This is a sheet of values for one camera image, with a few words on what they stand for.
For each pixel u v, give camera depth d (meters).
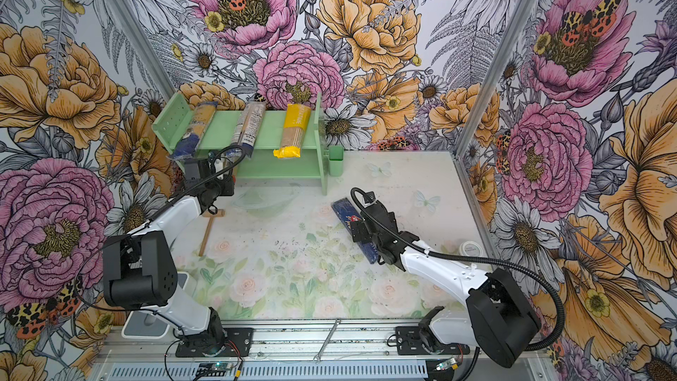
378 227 0.66
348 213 0.97
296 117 0.92
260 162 0.95
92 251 0.71
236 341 0.74
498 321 0.42
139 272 0.46
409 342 0.74
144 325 0.73
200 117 0.91
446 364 0.72
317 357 0.73
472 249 0.85
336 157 1.15
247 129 0.87
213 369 0.71
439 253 0.52
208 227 0.97
